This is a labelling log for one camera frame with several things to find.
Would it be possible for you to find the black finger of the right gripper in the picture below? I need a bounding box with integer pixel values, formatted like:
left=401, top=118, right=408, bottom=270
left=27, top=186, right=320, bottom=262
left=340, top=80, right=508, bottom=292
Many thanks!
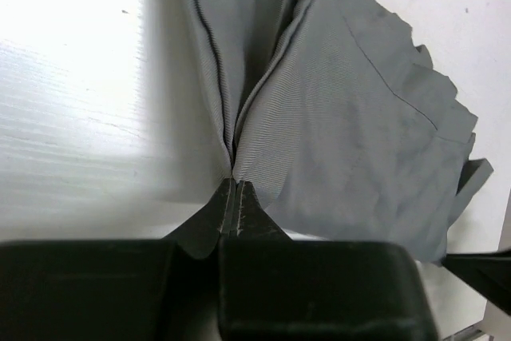
left=442, top=248, right=511, bottom=315

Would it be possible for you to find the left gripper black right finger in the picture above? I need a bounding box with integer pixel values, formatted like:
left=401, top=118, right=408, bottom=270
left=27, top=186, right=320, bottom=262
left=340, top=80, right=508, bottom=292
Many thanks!
left=218, top=181, right=439, bottom=340

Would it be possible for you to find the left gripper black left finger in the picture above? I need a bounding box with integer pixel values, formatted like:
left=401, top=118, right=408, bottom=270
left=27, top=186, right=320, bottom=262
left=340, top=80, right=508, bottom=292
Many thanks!
left=1, top=179, right=236, bottom=340

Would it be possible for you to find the grey pleated skirt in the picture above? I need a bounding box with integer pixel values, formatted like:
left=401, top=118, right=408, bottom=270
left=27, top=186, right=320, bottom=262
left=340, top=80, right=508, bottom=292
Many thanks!
left=184, top=0, right=493, bottom=262

